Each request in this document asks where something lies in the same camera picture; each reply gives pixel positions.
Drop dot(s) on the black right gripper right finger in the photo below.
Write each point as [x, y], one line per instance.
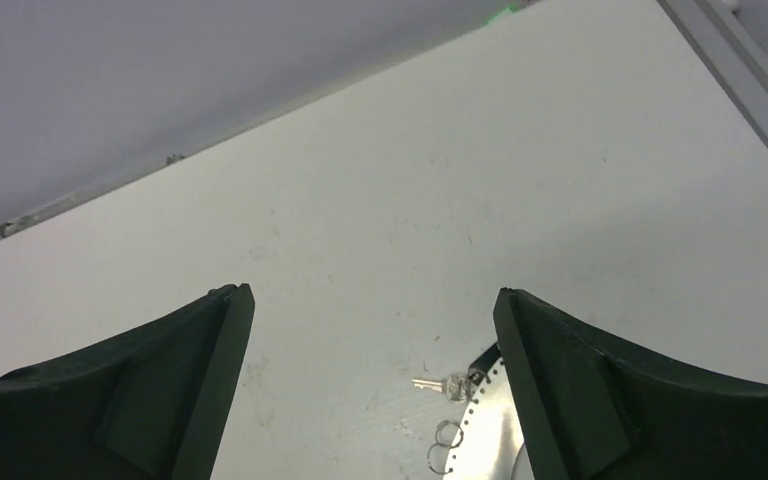
[592, 405]

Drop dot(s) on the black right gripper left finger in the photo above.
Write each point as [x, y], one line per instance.
[149, 403]

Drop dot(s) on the black key tag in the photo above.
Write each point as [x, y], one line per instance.
[479, 368]

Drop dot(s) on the small silver key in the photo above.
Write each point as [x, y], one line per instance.
[455, 387]

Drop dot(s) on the aluminium table edge rail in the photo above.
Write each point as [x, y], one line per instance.
[736, 61]

